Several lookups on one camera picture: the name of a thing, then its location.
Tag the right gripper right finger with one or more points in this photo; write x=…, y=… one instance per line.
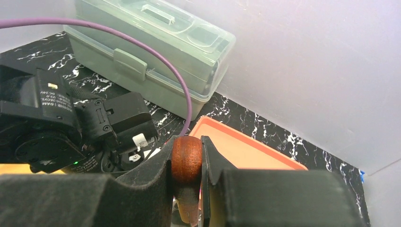
x=233, y=197

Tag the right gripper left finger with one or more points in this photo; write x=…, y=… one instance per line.
x=141, y=197

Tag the orange-red plastic tray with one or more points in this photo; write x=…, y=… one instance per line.
x=241, y=150

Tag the metal scraper orange handle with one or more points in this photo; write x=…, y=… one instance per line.
x=186, y=169

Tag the yellow plastic tray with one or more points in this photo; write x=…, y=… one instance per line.
x=16, y=169

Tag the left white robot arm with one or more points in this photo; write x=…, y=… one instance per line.
x=51, y=126

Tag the green plastic storage box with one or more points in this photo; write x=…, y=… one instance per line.
x=199, y=50

